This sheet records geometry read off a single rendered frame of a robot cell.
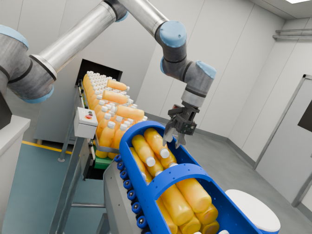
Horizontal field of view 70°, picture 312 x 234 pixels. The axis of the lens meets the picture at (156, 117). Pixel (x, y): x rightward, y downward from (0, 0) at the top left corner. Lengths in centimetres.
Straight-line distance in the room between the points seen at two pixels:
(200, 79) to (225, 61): 505
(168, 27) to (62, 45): 54
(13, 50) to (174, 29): 60
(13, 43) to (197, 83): 70
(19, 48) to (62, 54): 20
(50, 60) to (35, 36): 436
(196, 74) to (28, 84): 69
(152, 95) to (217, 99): 173
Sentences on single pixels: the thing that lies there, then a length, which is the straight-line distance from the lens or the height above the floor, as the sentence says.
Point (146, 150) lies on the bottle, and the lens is 103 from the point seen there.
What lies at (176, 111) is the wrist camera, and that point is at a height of 136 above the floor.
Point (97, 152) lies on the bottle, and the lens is 134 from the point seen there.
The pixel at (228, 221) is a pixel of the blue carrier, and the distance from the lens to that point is 91.
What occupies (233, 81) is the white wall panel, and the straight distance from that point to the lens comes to 610.
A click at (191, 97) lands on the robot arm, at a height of 145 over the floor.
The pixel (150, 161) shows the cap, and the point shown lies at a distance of 100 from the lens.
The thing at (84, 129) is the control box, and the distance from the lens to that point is 127.
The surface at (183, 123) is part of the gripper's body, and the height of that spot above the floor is 135.
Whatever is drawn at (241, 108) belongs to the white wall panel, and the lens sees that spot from 643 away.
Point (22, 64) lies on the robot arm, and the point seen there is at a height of 133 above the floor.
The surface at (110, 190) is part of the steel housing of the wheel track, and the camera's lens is 121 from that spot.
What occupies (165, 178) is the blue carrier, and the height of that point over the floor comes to 119.
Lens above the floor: 155
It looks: 15 degrees down
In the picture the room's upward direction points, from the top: 21 degrees clockwise
